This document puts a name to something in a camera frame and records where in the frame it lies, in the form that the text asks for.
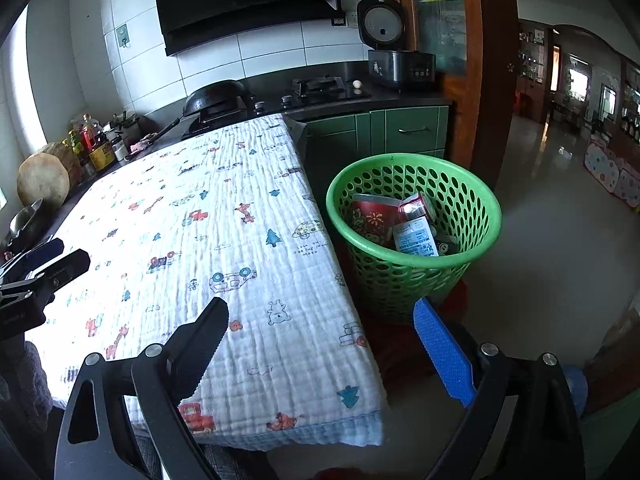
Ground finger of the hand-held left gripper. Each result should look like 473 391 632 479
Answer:
15 237 66 268
20 248 92 307

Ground white and blue carton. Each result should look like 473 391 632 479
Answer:
391 215 441 258

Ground green kitchen cabinets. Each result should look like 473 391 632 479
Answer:
295 105 451 162

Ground round wooden chopping block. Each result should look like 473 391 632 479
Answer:
16 142 83 208

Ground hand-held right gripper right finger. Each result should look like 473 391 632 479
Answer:
412 296 587 480

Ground person's left forearm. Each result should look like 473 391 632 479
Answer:
0 330 56 461

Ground white printed blanket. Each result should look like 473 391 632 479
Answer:
25 112 391 453

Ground red soda can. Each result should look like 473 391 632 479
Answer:
397 192 438 223

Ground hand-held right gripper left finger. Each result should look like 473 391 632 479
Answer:
54 296 231 480

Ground colourful play fence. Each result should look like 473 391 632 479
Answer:
584 140 640 211

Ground black gas stove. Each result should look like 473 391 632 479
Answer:
250 75 373 113

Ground black wok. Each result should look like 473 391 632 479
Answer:
125 79 251 161
182 97 249 139

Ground small black packet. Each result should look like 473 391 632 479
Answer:
432 232 458 257

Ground green plastic basket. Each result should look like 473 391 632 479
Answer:
326 152 502 326

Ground wooden glass-door cabinet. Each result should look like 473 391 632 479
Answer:
382 0 518 186

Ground black rice cooker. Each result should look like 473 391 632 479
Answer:
356 0 436 93

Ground red printed paper cup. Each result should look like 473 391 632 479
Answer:
348 195 403 248

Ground red mat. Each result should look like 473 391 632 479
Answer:
360 280 471 382

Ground utensil holder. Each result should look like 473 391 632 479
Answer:
112 110 141 137

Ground pink cloth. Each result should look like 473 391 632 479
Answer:
131 132 161 154

